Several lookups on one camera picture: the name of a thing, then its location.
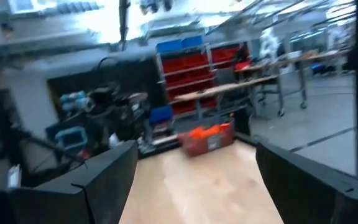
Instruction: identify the wooden workbench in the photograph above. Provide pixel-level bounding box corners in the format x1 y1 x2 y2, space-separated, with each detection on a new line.
174 74 285 121
234 49 349 110

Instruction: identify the blue seat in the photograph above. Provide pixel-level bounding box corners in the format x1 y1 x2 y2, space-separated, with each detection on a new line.
149 105 174 126

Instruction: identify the red storage bin shelf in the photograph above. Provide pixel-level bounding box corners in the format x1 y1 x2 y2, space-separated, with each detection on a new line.
156 35 252 116

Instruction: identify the teal-rimmed dark box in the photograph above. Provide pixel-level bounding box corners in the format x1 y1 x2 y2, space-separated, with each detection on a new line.
54 126 89 152

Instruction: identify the orange six-stud brick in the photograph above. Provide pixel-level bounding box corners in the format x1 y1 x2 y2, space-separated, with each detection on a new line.
188 126 209 139

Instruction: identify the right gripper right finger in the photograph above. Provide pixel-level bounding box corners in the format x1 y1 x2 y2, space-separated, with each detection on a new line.
255 142 358 224

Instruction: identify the clear grey plastic bin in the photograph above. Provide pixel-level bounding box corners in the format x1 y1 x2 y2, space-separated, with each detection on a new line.
178 120 236 157

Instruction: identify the grey chair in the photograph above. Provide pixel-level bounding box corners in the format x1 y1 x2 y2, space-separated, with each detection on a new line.
216 68 239 87

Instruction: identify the orange eight-stud brick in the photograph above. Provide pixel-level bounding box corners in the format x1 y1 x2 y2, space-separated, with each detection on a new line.
207 123 231 138

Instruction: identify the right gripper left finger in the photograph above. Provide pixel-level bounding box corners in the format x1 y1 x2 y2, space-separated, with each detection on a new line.
0 140 139 224

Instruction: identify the blue storage bin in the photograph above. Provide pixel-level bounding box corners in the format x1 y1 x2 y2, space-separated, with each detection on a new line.
181 35 204 49
156 39 183 54

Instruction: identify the white humanoid robot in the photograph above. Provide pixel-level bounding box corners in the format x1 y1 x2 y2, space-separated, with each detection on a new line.
259 27 281 62

